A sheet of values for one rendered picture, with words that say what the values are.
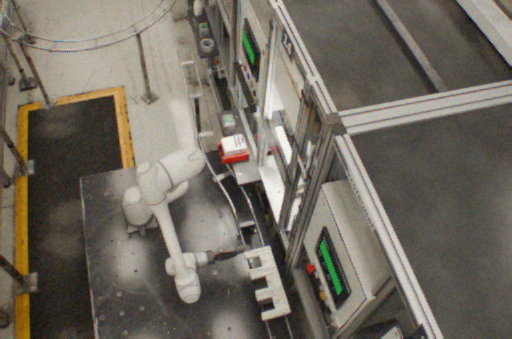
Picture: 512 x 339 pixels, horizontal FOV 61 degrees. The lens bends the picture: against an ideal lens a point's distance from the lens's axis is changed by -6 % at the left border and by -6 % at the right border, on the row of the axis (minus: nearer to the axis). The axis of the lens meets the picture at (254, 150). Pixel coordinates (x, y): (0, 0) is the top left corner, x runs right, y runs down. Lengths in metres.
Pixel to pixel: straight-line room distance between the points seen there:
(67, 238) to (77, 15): 2.61
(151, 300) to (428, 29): 1.90
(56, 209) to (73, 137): 0.69
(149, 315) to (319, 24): 1.69
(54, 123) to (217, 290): 2.33
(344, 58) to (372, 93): 0.18
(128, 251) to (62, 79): 2.34
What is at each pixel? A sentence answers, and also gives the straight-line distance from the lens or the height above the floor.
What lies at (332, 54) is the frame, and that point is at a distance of 1.70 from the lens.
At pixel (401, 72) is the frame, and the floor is 2.01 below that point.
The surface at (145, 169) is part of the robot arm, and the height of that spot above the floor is 1.49.
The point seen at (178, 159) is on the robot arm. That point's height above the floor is 1.47.
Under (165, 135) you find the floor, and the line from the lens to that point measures 3.96.
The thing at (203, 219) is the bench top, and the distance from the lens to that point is 2.76.
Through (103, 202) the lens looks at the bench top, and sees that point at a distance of 2.90.
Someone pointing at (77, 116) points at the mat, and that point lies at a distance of 4.25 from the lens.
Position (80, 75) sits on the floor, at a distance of 4.61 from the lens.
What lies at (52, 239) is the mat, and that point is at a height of 0.01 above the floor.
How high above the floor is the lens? 3.14
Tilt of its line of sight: 55 degrees down
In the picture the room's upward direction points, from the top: 5 degrees clockwise
